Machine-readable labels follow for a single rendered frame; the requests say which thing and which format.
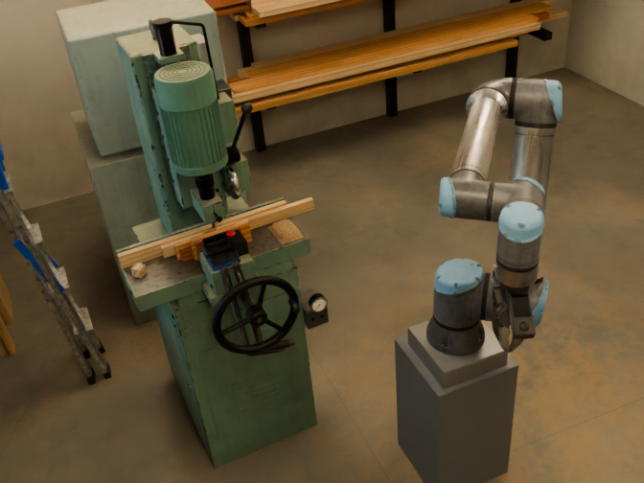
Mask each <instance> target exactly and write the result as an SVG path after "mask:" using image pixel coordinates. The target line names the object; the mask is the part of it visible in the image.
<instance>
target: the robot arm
mask: <svg viewBox="0 0 644 483"><path fill-rule="evenodd" d="M466 112H467V115H468V120H467V122H466V126H465V129H464V133H463V136H462V139H461V143H460V146H459V149H458V152H457V155H456V159H455V162H454V165H453V169H452V172H451V176H450V177H443V178H442V179H441V184H440V195H439V213H440V215H441V216H443V217H449V218H451V219H454V218H458V219H476V220H486V221H492V222H498V227H499V229H498V239H497V250H496V264H494V265H493V268H494V271H493V273H488V272H484V270H483V268H482V266H480V264H479V263H477V262H476V261H473V260H470V259H463V260H461V259H453V260H450V261H447V262H445V263H443V264H442V265H440V266H439V267H438V269H437V270H436V273H435V279H434V283H433V286H434V292H433V315H432V317H431V318H430V320H429V322H428V324H427V327H426V338H427V341H428V343H429V344H430V345H431V346H432V347H433V348H434V349H436V350H437V351H439V352H441V353H444V354H447V355H452V356H463V355H468V354H471V353H473V352H475V351H477V350H478V349H479V348H480V347H481V346H482V345H483V343H484V340H485V329H484V327H483V324H482V322H481V320H484V321H491V322H492V327H493V330H494V335H495V337H496V339H497V340H498V342H499V344H500V346H501V348H502V349H503V350H504V351H505V352H506V353H512V352H513V351H514V350H515V349H516V348H517V347H518V346H519V345H520V344H521V343H522V342H523V340H524V339H526V338H534V336H535V335H536V331H535V327H537V326H538V325H539V324H540V323H541V320H542V317H543V313H544V308H545V304H546V299H547V293H548V288H549V282H548V281H547V280H546V279H543V272H542V271H541V269H540V268H539V260H540V253H541V240H542V232H543V229H544V225H545V220H544V212H545V206H546V197H547V189H548V180H549V173H550V165H551V157H552V149H553V142H554V134H555V129H556V126H557V122H558V123H559V122H561V121H562V120H563V88H562V84H561V83H560V82H559V81H557V80H547V79H544V80H540V79H521V78H501V79H496V80H490V81H487V82H485V83H483V84H481V85H479V86H478V87H476V88H475V89H474V90H473V91H472V92H471V94H470V95H469V97H468V100H467V103H466ZM507 118H508V119H515V127H516V129H515V138H514V146H513V155H512V164H511V173H510V182H509V183H500V182H491V181H487V177H488V173H489V168H490V164H491V160H492V155H493V151H494V146H495V138H496V134H497V129H498V125H499V123H500V122H502V121H503V119H507ZM509 325H511V329H512V342H511V344H510V345H509V343H510V342H509V338H508V337H509V335H510V334H511V330H510V327H509Z"/></svg>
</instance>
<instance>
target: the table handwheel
mask: <svg viewBox="0 0 644 483"><path fill-rule="evenodd" d="M267 285H272V286H276V287H279V288H281V289H283V290H284V291H285V292H286V293H287V295H288V297H289V299H292V300H293V301H295V302H296V303H297V304H298V306H299V299H298V295H297V293H296V291H295V289H294V288H293V286H292V285H291V284H290V283H289V282H287V281H285V280H284V279H281V278H279V277H275V276H258V277H253V278H250V279H247V280H245V281H243V282H241V283H239V284H237V285H236V286H234V287H232V288H231V289H230V290H229V291H228V292H227V293H226V294H225V295H224V296H223V297H222V298H221V300H220V301H219V303H218V305H217V307H216V309H215V312H214V315H213V320H212V329H213V334H214V337H215V339H216V341H217V342H218V344H219V345H220V346H221V347H222V348H224V349H225V350H227V351H229V352H232V353H235V354H241V355H248V354H255V353H259V352H261V351H264V350H266V349H268V348H270V347H272V346H273V345H275V344H276V343H278V342H279V341H280V340H282V339H283V338H284V337H285V336H286V335H287V334H288V332H289V331H290V330H291V328H292V326H293V325H294V323H295V321H296V318H297V315H298V313H295V312H293V310H292V309H291V308H290V311H289V315H288V318H287V321H286V322H285V324H284V325H283V327H282V326H280V325H278V324H276V323H274V322H272V321H271V320H269V319H267V313H266V312H265V310H264V309H263V307H262V304H263V300H264V296H265V290H266V286H267ZM256 286H261V290H260V294H259V298H258V302H257V305H256V304H255V302H254V301H253V299H252V298H251V296H250V298H251V300H250V301H249V302H246V303H244V302H243V299H242V296H240V297H238V298H239V299H240V301H241V303H242V305H243V306H244V308H245V309H246V313H245V316H246V318H245V319H243V320H242V321H240V322H238V323H236V324H235V325H233V326H231V327H229V328H227V329H225V330H222V329H221V319H222V316H223V314H224V312H225V310H226V308H227V307H228V305H229V304H230V303H231V302H232V300H233V299H234V298H236V297H237V296H238V295H239V294H241V293H242V292H244V291H245V290H247V289H249V288H253V287H256ZM248 323H250V325H251V326H253V327H261V326H262V325H263V324H264V323H266V324H267V325H269V326H271V327H273V328H274V329H276V330H278V332H277V333H276V334H275V335H273V336H272V337H270V338H269V339H267V340H265V341H263V342H260V343H257V344H254V345H238V344H234V343H232V342H230V341H229V340H228V339H227V338H226V337H225V335H226V334H229V333H231V332H233V331H234V330H236V329H237V328H239V327H242V326H244V325H246V324H248Z"/></svg>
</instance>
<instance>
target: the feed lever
mask: <svg viewBox="0 0 644 483"><path fill-rule="evenodd" d="M252 109H253V106H252V104H251V103H248V102H246V103H243V104H242V105H241V111H242V115H241V120H240V123H239V126H238V129H237V132H236V135H235V138H234V141H233V144H232V146H230V147H227V148H226V149H227V154H228V162H227V164H226V165H231V164H234V163H238V162H240V161H241V156H240V152H239V150H238V148H237V143H238V140H239V137H240V135H241V132H242V127H243V124H244V121H245V118H246V115H247V114H249V113H251V112H252Z"/></svg>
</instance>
